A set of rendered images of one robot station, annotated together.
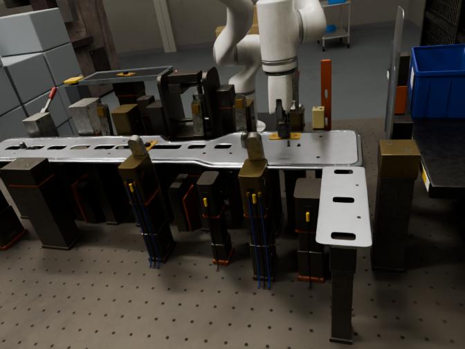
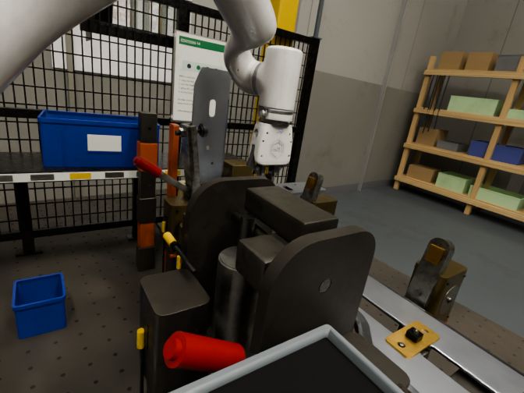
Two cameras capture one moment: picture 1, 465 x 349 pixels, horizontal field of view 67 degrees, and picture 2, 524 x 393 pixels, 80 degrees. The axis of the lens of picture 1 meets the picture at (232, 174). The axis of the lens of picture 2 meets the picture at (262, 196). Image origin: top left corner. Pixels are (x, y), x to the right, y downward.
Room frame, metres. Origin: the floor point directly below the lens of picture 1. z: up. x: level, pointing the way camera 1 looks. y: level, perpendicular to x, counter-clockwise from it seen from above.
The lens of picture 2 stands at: (1.51, 0.26, 1.30)
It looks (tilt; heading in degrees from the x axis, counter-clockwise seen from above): 19 degrees down; 213
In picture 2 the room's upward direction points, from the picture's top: 8 degrees clockwise
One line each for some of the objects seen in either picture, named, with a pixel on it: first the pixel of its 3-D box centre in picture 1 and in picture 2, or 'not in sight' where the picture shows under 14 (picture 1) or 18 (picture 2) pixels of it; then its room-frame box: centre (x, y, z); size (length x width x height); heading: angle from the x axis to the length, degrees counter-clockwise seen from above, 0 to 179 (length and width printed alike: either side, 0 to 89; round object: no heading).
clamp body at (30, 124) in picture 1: (55, 154); not in sight; (1.44, 0.76, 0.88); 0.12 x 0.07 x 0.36; 160
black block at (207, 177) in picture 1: (214, 224); not in sight; (0.81, 0.07, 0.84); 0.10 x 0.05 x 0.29; 160
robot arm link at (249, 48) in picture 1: (247, 64); not in sight; (1.56, -0.14, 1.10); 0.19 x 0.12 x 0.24; 93
